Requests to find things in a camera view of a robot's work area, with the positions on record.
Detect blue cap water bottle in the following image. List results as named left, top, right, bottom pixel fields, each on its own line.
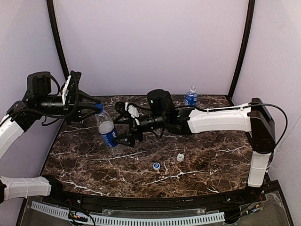
left=95, top=110, right=123, bottom=156

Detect white blue bottle cap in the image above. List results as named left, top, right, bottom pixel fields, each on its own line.
left=153, top=162, right=161, bottom=170

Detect clear bottle cap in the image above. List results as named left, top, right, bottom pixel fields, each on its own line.
left=176, top=153, right=184, bottom=162

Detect white cap water bottle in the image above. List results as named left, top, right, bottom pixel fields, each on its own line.
left=185, top=86, right=198, bottom=106

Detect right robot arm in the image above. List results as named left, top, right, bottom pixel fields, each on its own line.
left=114, top=89, right=276, bottom=188

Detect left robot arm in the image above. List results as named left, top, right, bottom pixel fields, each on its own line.
left=0, top=71, right=100, bottom=202

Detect small circuit board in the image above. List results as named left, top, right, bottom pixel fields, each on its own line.
left=67, top=211, right=88, bottom=223

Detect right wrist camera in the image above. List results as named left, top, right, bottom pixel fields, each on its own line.
left=115, top=102, right=141, bottom=126

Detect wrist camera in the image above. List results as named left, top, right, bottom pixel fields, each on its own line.
left=115, top=102, right=141, bottom=126
left=61, top=71, right=81, bottom=105

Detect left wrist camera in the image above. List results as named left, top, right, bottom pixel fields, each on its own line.
left=61, top=71, right=81, bottom=105

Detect black front table rail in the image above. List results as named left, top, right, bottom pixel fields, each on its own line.
left=37, top=175, right=280, bottom=212

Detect left black frame post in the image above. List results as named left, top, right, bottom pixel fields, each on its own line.
left=46, top=0, right=78, bottom=101

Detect black frame post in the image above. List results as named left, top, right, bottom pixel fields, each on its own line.
left=46, top=0, right=78, bottom=101
left=228, top=0, right=255, bottom=99

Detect white slotted cable duct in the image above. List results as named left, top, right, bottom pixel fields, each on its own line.
left=31, top=201, right=225, bottom=226

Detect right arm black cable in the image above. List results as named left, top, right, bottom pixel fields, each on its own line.
left=251, top=103, right=289, bottom=148

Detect right black frame post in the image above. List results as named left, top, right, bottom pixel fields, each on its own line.
left=228, top=0, right=255, bottom=99

